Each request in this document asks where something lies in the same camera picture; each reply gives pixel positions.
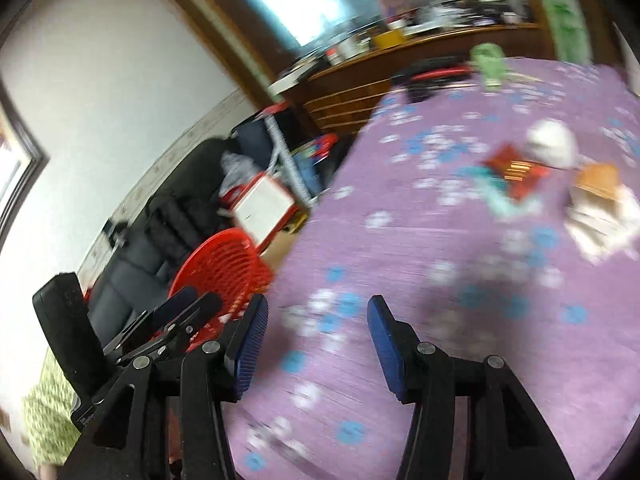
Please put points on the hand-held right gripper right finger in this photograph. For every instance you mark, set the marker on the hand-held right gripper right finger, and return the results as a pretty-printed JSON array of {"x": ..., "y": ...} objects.
[{"x": 387, "y": 345}]

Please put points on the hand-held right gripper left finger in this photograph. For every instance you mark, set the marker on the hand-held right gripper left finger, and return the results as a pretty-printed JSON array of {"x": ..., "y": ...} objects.
[{"x": 250, "y": 350}]

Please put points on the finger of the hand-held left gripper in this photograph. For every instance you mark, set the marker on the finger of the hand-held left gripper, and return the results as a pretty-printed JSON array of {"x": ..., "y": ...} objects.
[
  {"x": 175, "y": 305},
  {"x": 200, "y": 310}
]

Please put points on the red plastic basket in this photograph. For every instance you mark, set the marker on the red plastic basket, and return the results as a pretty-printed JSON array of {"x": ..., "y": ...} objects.
[{"x": 220, "y": 265}]

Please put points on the teal cartoon tissue packet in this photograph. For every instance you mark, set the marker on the teal cartoon tissue packet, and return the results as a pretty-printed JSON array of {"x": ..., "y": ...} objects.
[{"x": 500, "y": 205}]

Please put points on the dark red snack packet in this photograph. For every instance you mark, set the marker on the dark red snack packet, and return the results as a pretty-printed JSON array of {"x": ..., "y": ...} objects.
[{"x": 515, "y": 170}]

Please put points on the white sock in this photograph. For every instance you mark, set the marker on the white sock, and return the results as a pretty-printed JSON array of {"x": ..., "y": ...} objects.
[{"x": 550, "y": 142}]

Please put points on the black sofa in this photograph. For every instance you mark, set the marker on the black sofa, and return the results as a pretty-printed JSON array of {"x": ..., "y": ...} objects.
[{"x": 125, "y": 275}]

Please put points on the person's green patterned clothing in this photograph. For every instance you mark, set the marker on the person's green patterned clothing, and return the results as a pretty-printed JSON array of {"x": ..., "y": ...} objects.
[{"x": 45, "y": 420}]

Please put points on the purple floral tablecloth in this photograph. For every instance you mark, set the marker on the purple floral tablecloth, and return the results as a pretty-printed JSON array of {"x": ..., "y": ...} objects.
[{"x": 425, "y": 240}]

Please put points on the red white tray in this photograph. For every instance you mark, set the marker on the red white tray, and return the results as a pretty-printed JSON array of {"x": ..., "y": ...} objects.
[{"x": 262, "y": 205}]

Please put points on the clear plastic bag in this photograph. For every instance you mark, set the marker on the clear plastic bag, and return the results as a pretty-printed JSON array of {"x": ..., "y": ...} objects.
[{"x": 240, "y": 167}]

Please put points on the dark blue bag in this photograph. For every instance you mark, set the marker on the dark blue bag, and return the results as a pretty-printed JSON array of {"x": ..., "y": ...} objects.
[{"x": 250, "y": 135}]

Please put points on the colourful shopping bag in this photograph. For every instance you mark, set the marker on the colourful shopping bag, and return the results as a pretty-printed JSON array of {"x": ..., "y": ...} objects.
[{"x": 315, "y": 152}]

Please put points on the orange-topped white item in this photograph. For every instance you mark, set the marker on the orange-topped white item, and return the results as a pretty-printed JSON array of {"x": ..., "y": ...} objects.
[{"x": 595, "y": 230}]

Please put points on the white flat box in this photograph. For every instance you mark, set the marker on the white flat box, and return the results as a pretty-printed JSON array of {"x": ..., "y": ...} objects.
[{"x": 295, "y": 77}]

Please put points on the wooden counter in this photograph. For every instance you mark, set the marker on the wooden counter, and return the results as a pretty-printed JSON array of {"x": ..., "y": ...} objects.
[{"x": 340, "y": 95}]

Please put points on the red black hand tool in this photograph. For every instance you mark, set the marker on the red black hand tool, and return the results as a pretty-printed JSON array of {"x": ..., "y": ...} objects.
[{"x": 430, "y": 71}]

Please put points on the green cloth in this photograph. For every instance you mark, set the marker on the green cloth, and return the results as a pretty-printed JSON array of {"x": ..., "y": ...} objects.
[{"x": 490, "y": 62}]

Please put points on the white plastic tubs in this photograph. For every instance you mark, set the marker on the white plastic tubs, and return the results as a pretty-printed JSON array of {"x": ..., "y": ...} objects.
[{"x": 350, "y": 46}]

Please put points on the glass mirror panel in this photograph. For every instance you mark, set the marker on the glass mirror panel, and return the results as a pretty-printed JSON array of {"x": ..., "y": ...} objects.
[{"x": 300, "y": 0}]

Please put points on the bamboo wall decal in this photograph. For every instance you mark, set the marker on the bamboo wall decal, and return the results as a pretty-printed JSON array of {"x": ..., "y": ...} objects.
[{"x": 565, "y": 10}]

